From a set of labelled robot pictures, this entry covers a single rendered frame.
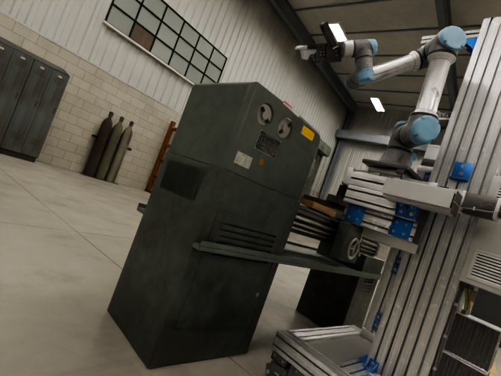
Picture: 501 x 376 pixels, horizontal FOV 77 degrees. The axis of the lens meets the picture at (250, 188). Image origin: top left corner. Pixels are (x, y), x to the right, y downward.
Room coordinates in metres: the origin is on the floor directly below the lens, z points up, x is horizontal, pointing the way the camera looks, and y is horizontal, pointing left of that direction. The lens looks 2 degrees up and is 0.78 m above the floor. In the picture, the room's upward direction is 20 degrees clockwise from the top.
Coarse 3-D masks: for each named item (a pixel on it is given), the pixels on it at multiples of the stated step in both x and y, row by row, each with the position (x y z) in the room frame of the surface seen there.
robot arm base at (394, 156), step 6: (390, 150) 1.50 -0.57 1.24; (396, 150) 1.48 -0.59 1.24; (402, 150) 1.47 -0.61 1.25; (408, 150) 1.47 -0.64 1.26; (384, 156) 1.51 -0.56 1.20; (390, 156) 1.48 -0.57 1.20; (396, 156) 1.46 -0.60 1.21; (402, 156) 1.47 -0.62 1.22; (408, 156) 1.47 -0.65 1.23; (390, 162) 1.47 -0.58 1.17; (396, 162) 1.45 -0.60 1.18; (402, 162) 1.46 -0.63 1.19; (408, 162) 1.46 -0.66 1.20
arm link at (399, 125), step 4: (396, 124) 1.52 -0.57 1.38; (400, 124) 1.49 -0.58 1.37; (404, 124) 1.48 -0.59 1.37; (396, 128) 1.51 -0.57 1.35; (400, 128) 1.46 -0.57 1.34; (392, 132) 1.54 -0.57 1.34; (396, 132) 1.49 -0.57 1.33; (392, 136) 1.52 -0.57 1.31; (396, 136) 1.48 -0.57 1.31; (392, 140) 1.51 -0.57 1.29; (396, 140) 1.49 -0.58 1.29; (400, 140) 1.45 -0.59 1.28; (388, 144) 1.53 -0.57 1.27; (392, 144) 1.50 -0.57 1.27; (396, 144) 1.48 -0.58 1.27; (400, 144) 1.47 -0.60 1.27; (408, 148) 1.47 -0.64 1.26; (412, 148) 1.48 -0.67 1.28
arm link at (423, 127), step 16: (448, 32) 1.32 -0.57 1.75; (432, 48) 1.37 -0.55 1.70; (448, 48) 1.33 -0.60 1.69; (432, 64) 1.37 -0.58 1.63; (448, 64) 1.35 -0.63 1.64; (432, 80) 1.35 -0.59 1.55; (432, 96) 1.34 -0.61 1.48; (416, 112) 1.36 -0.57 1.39; (432, 112) 1.34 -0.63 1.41; (416, 128) 1.32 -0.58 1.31; (432, 128) 1.32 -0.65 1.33; (416, 144) 1.37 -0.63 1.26
